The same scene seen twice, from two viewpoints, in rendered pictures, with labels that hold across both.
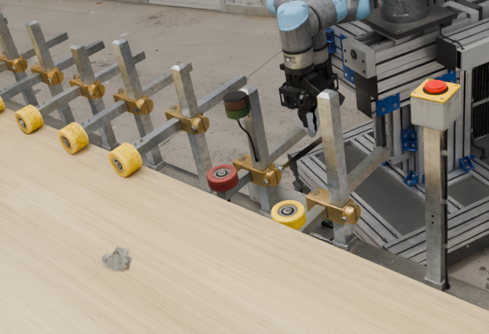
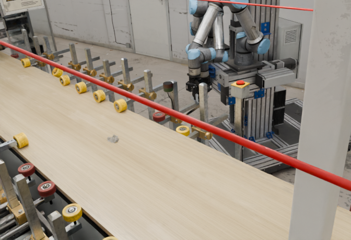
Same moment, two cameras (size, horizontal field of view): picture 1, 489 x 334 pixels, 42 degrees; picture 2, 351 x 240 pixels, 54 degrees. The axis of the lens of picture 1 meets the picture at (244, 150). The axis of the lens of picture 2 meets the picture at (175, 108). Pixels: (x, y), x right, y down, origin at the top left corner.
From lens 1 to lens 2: 0.61 m
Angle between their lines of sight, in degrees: 6
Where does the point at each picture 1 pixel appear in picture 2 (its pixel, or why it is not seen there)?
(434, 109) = (238, 90)
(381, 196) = (229, 145)
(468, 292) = not seen: hidden behind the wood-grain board
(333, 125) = (203, 96)
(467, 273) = not seen: hidden behind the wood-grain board
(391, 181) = not seen: hidden behind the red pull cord
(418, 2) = (248, 58)
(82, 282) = (98, 145)
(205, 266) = (147, 144)
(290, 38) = (191, 63)
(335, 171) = (203, 116)
